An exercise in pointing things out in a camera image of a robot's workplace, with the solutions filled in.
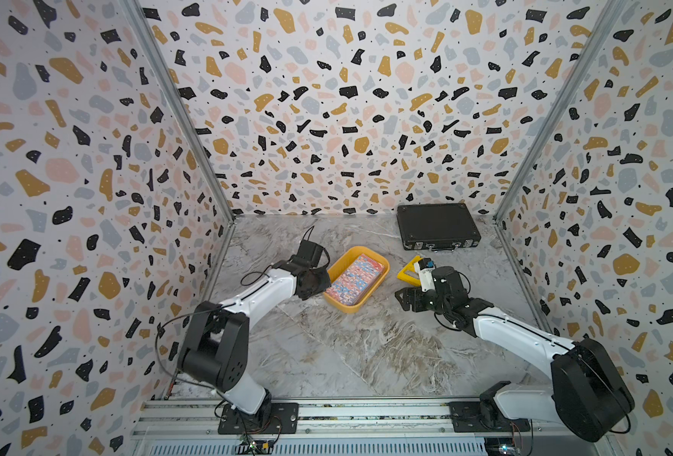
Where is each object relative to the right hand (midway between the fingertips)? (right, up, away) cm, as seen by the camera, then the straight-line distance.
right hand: (405, 292), depth 87 cm
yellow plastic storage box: (-21, +7, +11) cm, 24 cm away
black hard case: (+18, +22, +30) cm, 41 cm away
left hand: (-24, +3, +4) cm, 25 cm away
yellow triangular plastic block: (+3, +3, +14) cm, 14 cm away
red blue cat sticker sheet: (-15, +3, +8) cm, 17 cm away
